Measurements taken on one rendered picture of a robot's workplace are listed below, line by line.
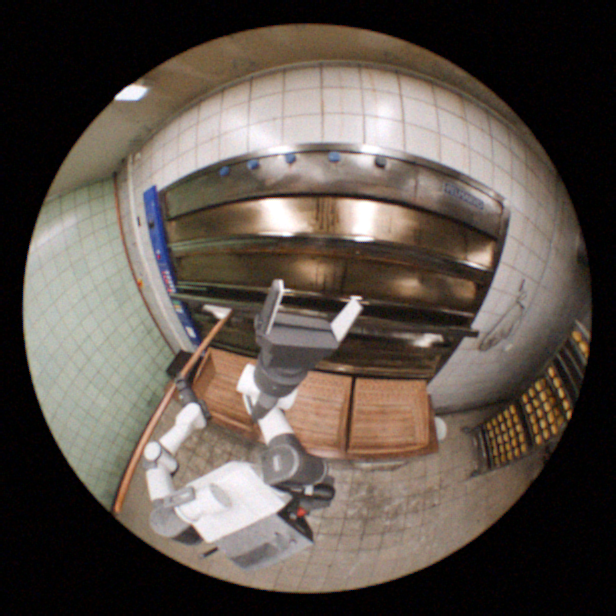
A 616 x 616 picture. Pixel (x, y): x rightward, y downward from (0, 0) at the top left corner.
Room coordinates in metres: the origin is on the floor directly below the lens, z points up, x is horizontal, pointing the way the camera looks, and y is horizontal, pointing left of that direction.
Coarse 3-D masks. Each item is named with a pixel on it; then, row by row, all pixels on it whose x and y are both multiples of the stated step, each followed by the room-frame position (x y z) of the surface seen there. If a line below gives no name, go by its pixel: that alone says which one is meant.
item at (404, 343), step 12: (204, 312) 0.89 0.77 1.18; (216, 312) 0.89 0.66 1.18; (240, 324) 0.79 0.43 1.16; (252, 324) 0.77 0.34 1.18; (348, 336) 0.67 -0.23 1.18; (360, 336) 0.67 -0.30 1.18; (372, 336) 0.66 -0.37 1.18; (384, 336) 0.66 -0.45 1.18; (396, 348) 0.59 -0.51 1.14; (408, 348) 0.57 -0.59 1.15; (420, 348) 0.56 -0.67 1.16; (432, 348) 0.54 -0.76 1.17; (444, 348) 0.52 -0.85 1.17
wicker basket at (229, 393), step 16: (208, 352) 0.79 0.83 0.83; (224, 352) 0.80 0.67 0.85; (208, 368) 0.71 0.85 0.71; (224, 368) 0.76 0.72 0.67; (240, 368) 0.74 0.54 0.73; (208, 384) 0.61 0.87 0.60; (224, 384) 0.64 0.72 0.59; (208, 400) 0.46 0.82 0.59; (224, 400) 0.49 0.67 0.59; (240, 400) 0.51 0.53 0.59; (224, 416) 0.31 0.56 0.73; (240, 416) 0.38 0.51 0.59
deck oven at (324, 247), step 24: (360, 144) 0.66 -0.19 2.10; (504, 216) 0.51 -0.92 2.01; (168, 240) 0.89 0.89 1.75; (240, 240) 0.76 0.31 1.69; (264, 240) 0.73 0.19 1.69; (288, 240) 0.71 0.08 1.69; (312, 240) 0.69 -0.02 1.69; (336, 240) 0.67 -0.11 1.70; (504, 240) 0.50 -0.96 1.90; (408, 264) 0.61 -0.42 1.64; (432, 264) 0.59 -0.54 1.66; (456, 264) 0.55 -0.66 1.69; (216, 288) 0.92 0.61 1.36; (480, 288) 0.52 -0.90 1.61; (192, 312) 0.88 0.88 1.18; (432, 312) 0.56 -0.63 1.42
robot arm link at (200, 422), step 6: (192, 396) 0.23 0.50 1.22; (186, 402) 0.19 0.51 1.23; (192, 402) 0.20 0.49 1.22; (198, 402) 0.22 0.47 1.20; (204, 402) 0.23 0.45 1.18; (204, 408) 0.20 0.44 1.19; (204, 414) 0.17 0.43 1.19; (210, 414) 0.18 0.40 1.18; (198, 420) 0.13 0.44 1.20; (204, 420) 0.15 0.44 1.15; (198, 426) 0.12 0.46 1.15
